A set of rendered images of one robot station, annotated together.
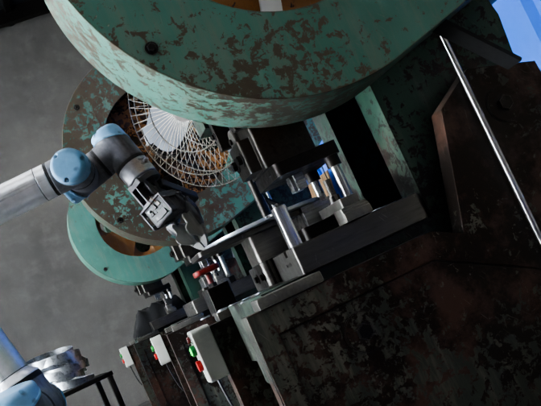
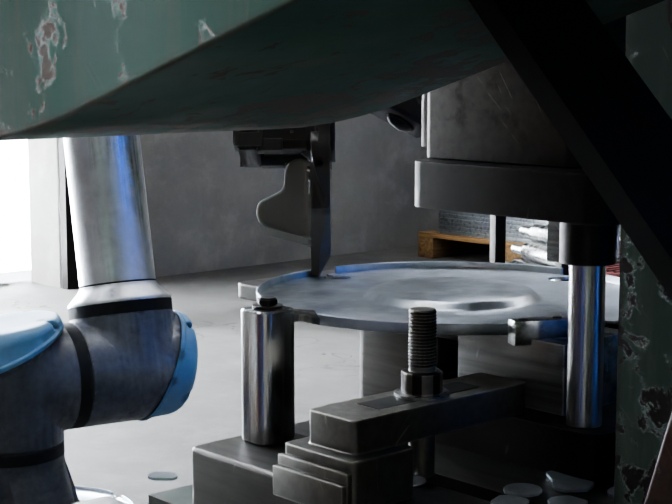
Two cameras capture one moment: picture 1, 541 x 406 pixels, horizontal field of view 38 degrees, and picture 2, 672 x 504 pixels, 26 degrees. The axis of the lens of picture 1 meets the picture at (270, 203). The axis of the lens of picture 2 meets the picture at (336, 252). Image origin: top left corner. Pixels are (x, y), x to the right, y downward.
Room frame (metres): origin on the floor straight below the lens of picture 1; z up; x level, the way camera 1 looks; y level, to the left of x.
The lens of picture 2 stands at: (1.23, -0.88, 0.96)
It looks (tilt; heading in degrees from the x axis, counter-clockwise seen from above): 8 degrees down; 64
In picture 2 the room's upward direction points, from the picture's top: straight up
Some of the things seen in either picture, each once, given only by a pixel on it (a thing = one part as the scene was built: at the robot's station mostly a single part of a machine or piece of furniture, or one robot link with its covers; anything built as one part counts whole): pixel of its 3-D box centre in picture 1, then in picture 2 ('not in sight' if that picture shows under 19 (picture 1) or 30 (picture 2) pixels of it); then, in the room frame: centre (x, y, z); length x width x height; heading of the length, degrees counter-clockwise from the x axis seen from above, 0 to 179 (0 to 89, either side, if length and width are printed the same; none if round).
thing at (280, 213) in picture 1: (286, 225); (267, 368); (1.60, -0.01, 0.75); 0.03 x 0.03 x 0.10; 16
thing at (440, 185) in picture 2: (298, 172); (596, 201); (1.81, -0.09, 0.86); 0.20 x 0.16 x 0.05; 16
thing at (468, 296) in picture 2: (262, 225); (452, 293); (1.77, 0.04, 0.78); 0.29 x 0.29 x 0.01
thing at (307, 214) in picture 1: (313, 214); (581, 353); (1.81, -0.08, 0.76); 0.15 x 0.09 x 0.05; 16
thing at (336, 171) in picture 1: (340, 178); (586, 311); (1.75, -0.17, 0.81); 0.02 x 0.02 x 0.14
